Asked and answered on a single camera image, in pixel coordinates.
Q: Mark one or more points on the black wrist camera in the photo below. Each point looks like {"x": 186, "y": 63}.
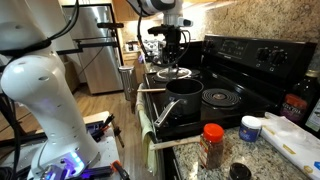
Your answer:
{"x": 160, "y": 30}

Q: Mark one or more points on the black electric stove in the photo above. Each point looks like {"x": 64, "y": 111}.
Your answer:
{"x": 240, "y": 80}

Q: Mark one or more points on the white robot base table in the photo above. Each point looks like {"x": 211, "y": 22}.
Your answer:
{"x": 108, "y": 143}

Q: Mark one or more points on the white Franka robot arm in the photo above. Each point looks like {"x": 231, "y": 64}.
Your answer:
{"x": 40, "y": 100}

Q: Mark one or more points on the silver trash can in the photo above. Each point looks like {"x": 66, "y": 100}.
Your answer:
{"x": 126, "y": 81}

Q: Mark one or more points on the glass pot lid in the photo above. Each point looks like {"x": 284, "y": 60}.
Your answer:
{"x": 181, "y": 74}

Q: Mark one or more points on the dark bottle with white label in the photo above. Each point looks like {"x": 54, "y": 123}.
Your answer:
{"x": 315, "y": 118}

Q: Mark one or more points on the dark bottle with red label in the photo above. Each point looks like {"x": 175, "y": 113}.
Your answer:
{"x": 295, "y": 106}

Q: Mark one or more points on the stainless steel fridge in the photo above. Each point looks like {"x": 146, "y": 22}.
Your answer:
{"x": 100, "y": 60}

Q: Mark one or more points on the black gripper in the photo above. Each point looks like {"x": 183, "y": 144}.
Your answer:
{"x": 172, "y": 45}

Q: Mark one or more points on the silver countertop appliance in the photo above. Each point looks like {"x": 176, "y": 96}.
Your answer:
{"x": 153, "y": 50}

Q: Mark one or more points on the pale yellow dish towel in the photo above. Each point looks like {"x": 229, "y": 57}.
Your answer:
{"x": 146, "y": 133}

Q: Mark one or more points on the spice jar with red lid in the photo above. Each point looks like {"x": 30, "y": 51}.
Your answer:
{"x": 211, "y": 146}

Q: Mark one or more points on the blue jar with white lid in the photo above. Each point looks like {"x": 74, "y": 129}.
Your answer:
{"x": 250, "y": 129}

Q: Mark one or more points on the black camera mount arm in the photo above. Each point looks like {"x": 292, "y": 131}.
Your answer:
{"x": 90, "y": 44}

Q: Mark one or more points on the black stereo camera bar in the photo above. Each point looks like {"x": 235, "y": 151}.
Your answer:
{"x": 110, "y": 25}

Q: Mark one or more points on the brown base cabinet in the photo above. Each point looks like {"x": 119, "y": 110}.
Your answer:
{"x": 133, "y": 66}

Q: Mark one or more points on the black orange clamp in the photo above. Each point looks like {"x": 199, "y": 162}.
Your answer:
{"x": 120, "y": 169}
{"x": 102, "y": 128}

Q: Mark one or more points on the brown wood cabinet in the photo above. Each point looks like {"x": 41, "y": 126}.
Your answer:
{"x": 125, "y": 10}

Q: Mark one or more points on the black coil burner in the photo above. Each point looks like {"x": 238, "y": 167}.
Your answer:
{"x": 196, "y": 73}
{"x": 220, "y": 97}

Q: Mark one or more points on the black stove knob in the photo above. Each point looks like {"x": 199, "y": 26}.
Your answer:
{"x": 206, "y": 43}
{"x": 212, "y": 44}
{"x": 278, "y": 57}
{"x": 263, "y": 54}

